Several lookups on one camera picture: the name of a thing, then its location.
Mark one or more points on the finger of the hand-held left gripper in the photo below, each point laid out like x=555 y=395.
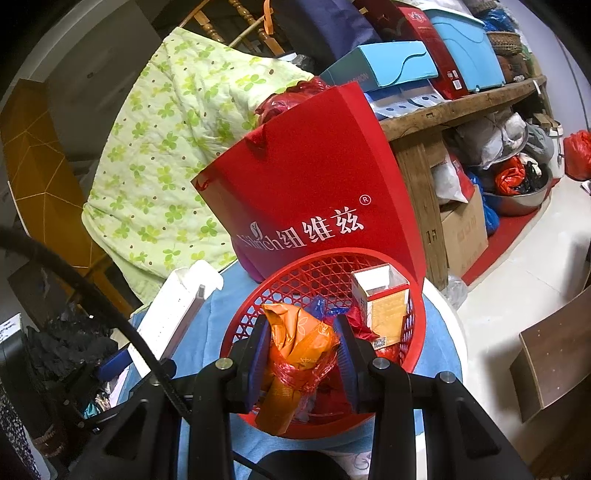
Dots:
x=114 y=363

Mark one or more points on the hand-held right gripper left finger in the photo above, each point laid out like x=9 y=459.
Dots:
x=258 y=360

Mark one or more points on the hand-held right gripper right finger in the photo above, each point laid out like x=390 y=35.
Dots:
x=347 y=364

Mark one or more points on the orange foil packet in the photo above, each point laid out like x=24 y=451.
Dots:
x=295 y=337

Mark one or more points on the small orange white carton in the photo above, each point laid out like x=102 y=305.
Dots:
x=383 y=300

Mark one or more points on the long white carton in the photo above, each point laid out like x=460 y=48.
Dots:
x=171 y=314

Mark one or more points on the red plastic basket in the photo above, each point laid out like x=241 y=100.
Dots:
x=318 y=252

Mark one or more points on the person's left hand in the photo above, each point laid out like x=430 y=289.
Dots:
x=48 y=441

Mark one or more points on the black jacket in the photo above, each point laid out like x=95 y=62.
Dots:
x=69 y=341

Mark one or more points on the blue blanket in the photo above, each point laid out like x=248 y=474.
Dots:
x=207 y=332

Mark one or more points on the black white dotted garment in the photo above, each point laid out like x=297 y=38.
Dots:
x=14 y=438

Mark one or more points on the cardboard box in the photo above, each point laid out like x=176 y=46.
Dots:
x=464 y=235

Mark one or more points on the red paper bag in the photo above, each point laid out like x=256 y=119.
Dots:
x=314 y=175

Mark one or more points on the red floor mat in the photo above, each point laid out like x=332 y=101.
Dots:
x=508 y=235

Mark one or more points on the dark wooden board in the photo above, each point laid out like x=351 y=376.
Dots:
x=554 y=364

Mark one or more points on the orange wardrobe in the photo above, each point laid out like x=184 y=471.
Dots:
x=41 y=161

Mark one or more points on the white plastic bag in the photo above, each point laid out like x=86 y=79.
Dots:
x=450 y=180

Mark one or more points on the wooden bench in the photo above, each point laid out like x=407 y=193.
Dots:
x=415 y=152

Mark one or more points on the green floral quilt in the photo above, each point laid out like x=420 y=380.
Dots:
x=175 y=138

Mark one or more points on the steel basin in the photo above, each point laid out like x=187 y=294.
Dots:
x=521 y=203

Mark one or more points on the orange plastic bag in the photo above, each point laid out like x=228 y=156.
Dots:
x=510 y=180

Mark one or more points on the large red plastic bag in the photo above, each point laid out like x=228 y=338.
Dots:
x=286 y=99

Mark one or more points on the grey plastic bag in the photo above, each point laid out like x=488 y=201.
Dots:
x=485 y=138

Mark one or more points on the blue white patterned pack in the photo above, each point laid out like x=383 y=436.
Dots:
x=406 y=104

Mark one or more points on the light blue carton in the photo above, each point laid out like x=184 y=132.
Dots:
x=392 y=64

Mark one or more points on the blue plastic storage bin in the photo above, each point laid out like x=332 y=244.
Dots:
x=466 y=50

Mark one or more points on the wooden spindle headboard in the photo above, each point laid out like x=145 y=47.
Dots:
x=210 y=27

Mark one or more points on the maroon box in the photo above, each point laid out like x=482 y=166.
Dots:
x=383 y=18

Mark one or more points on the woven basket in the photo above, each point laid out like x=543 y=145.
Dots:
x=505 y=44

